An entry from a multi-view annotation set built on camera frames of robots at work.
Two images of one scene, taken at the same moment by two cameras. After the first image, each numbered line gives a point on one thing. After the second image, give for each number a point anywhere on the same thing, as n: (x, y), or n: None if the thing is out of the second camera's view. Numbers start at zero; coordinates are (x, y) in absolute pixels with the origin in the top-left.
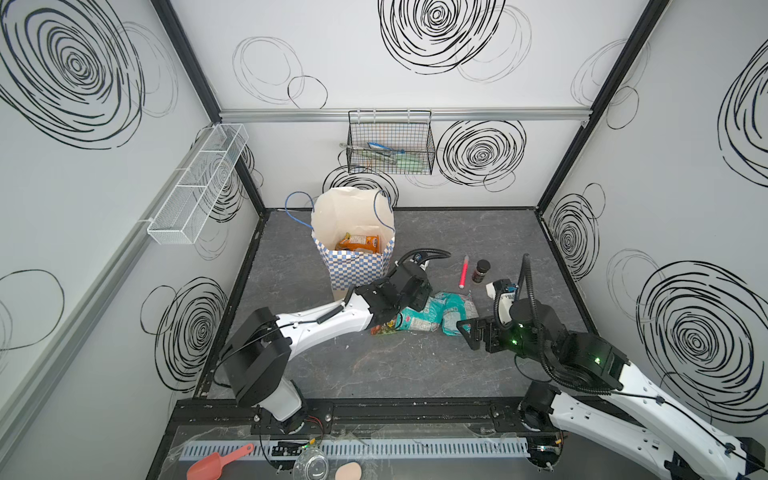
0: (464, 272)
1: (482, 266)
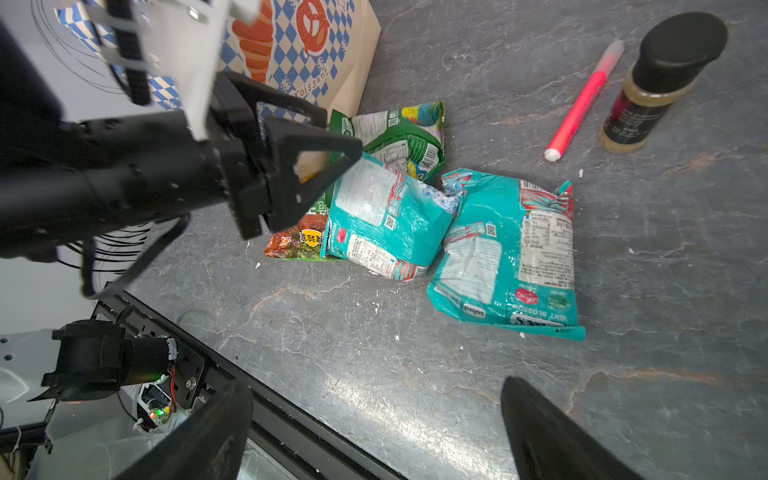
0: (583, 104)
1: (673, 53)
